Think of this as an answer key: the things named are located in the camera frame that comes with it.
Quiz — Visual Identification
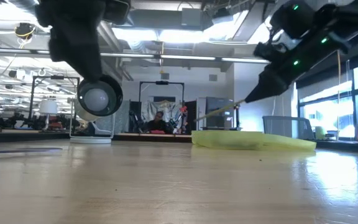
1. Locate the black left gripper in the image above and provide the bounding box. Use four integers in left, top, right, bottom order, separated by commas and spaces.
35, 0, 107, 84

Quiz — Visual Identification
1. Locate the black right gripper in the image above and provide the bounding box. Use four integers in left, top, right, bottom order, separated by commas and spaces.
244, 22, 353, 104

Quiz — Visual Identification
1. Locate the yellow pencil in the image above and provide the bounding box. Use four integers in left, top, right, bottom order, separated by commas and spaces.
193, 98, 247, 123

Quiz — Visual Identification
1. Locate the grey ceiling box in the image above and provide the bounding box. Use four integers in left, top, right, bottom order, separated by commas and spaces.
181, 7, 203, 27

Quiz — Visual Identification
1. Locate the ceiling light tube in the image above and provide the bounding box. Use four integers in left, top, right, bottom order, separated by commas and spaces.
160, 55, 216, 61
99, 52, 155, 59
221, 57, 270, 65

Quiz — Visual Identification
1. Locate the grey metal cabinet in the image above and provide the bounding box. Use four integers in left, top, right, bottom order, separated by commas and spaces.
204, 96, 235, 128

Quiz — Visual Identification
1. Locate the white shade table lamp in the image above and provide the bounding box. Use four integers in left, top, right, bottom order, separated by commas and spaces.
38, 98, 58, 131

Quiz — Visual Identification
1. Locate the grey cover sheet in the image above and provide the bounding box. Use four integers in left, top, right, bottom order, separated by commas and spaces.
141, 100, 183, 133

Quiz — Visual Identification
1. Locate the person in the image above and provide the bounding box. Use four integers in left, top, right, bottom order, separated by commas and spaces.
147, 111, 169, 134

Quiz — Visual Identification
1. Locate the black yellow cord reel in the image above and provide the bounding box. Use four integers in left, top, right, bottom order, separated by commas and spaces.
14, 22, 37, 42

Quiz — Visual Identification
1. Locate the black gantry frame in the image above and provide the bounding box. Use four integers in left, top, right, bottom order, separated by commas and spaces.
29, 75, 81, 129
138, 80, 186, 134

